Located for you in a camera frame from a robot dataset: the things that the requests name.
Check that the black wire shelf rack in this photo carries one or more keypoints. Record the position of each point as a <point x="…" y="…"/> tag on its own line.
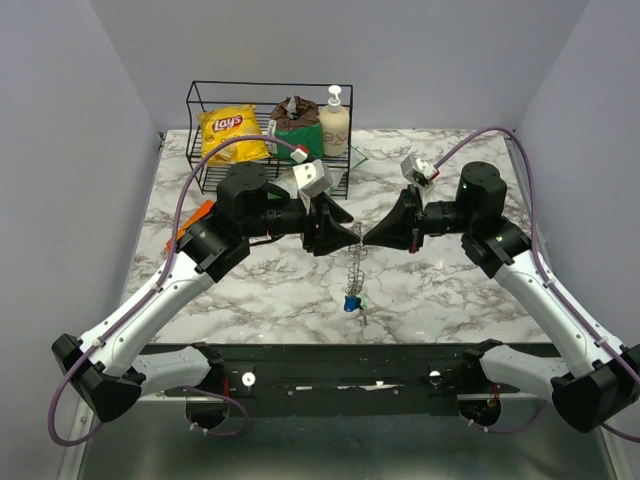
<point x="210" y="95"/>

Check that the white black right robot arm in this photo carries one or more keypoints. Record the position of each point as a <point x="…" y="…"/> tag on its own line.
<point x="592" y="377"/>

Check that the orange razor box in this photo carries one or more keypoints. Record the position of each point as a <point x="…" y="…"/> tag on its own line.
<point x="203" y="210"/>

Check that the cream soap pump bottle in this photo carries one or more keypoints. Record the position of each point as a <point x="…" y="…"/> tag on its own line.
<point x="334" y="119"/>

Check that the green white card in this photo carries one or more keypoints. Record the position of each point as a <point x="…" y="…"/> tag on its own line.
<point x="357" y="157"/>

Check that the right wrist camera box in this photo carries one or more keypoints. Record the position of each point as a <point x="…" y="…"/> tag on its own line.
<point x="419" y="172"/>

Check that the green brown coffee bag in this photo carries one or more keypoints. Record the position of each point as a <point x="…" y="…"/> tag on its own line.
<point x="296" y="121"/>

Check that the blue key tag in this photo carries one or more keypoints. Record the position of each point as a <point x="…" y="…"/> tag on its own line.
<point x="352" y="303"/>

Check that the yellow Lays chips bag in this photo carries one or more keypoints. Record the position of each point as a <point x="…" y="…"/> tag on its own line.
<point x="220" y="125"/>

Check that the green white snack pouch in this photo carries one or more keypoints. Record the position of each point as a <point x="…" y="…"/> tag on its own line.
<point x="286" y="181"/>

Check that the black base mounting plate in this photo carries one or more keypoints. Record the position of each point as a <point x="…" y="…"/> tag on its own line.
<point x="344" y="380"/>

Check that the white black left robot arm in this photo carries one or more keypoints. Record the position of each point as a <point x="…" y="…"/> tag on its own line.
<point x="106" y="365"/>

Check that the aluminium frame rail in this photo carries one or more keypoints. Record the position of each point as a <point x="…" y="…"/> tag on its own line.
<point x="110" y="396"/>

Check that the green key tag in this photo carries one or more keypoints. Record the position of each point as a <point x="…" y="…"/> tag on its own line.
<point x="363" y="304"/>

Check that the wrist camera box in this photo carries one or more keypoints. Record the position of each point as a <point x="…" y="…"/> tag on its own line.
<point x="419" y="172"/>
<point x="312" y="177"/>

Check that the metal disc keyring organizer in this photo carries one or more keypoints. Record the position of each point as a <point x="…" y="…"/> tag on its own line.
<point x="357" y="253"/>

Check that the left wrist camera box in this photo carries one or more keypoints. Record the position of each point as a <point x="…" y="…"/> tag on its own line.
<point x="312" y="177"/>

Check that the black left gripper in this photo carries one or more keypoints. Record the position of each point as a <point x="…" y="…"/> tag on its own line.
<point x="329" y="236"/>

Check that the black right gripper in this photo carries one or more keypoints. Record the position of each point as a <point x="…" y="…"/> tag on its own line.
<point x="398" y="228"/>

